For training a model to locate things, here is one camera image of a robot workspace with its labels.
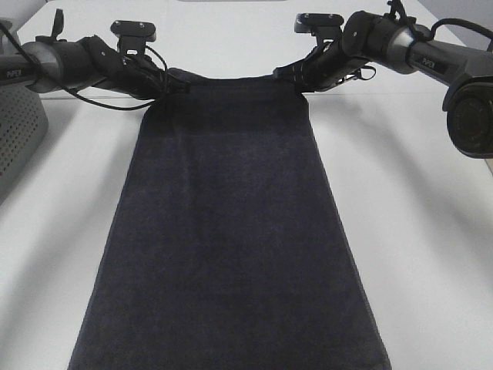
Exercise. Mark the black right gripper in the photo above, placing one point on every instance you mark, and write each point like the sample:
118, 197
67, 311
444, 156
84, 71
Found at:
341, 58

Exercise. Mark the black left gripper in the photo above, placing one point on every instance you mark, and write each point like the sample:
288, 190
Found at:
135, 75

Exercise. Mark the dark navy towel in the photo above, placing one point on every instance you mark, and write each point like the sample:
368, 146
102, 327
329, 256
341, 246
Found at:
227, 250

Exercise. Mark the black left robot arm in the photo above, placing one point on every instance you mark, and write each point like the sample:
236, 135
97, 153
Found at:
46, 67

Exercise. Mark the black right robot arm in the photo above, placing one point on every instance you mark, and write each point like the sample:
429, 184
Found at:
397, 42

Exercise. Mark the grey perforated laundry basket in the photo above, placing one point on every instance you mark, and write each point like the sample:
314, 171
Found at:
23, 119

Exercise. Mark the beige box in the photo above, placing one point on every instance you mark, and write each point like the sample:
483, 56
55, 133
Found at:
489, 163

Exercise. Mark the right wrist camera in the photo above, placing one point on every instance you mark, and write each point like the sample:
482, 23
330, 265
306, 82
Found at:
324, 27

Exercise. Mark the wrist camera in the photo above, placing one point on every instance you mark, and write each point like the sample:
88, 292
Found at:
324, 27
133, 36

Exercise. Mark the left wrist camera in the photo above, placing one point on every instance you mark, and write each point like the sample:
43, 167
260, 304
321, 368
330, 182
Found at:
133, 36

